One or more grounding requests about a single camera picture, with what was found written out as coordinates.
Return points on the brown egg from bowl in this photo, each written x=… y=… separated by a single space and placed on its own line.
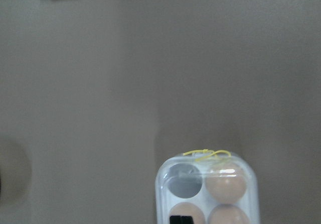
x=188 y=209

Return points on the brown egg near box slot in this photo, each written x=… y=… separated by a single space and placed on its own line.
x=223 y=214

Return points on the yellow rubber band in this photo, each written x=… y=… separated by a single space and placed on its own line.
x=206 y=153

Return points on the clear plastic egg box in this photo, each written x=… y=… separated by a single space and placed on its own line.
x=182 y=179

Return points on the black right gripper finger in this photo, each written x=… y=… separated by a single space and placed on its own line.
x=181 y=219

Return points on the brown egg box slot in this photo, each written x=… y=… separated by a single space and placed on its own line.
x=226 y=182
x=223 y=214

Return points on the brown egg far box slot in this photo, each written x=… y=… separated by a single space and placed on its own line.
x=226 y=182

